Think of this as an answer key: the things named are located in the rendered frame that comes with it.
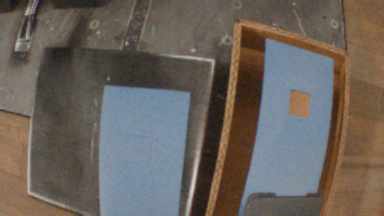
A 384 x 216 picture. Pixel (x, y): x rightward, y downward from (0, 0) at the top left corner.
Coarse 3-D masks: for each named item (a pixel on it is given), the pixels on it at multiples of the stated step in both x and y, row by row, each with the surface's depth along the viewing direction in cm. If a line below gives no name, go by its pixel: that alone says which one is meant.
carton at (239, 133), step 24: (240, 24) 87; (240, 48) 94; (264, 48) 92; (312, 48) 88; (336, 48) 87; (240, 72) 93; (336, 72) 93; (240, 96) 93; (336, 96) 93; (240, 120) 92; (336, 120) 92; (240, 144) 92; (336, 144) 89; (216, 168) 84; (240, 168) 91; (336, 168) 84; (216, 192) 84; (240, 192) 91
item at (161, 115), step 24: (120, 96) 91; (144, 96) 91; (168, 96) 91; (120, 120) 90; (144, 120) 90; (168, 120) 90; (120, 144) 90; (168, 144) 90; (120, 168) 89; (144, 168) 89; (168, 168) 89; (120, 192) 88; (144, 192) 89; (168, 192) 89
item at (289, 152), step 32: (288, 64) 85; (320, 64) 85; (288, 96) 84; (320, 96) 84; (288, 128) 83; (320, 128) 83; (256, 160) 83; (288, 160) 83; (320, 160) 83; (288, 192) 82
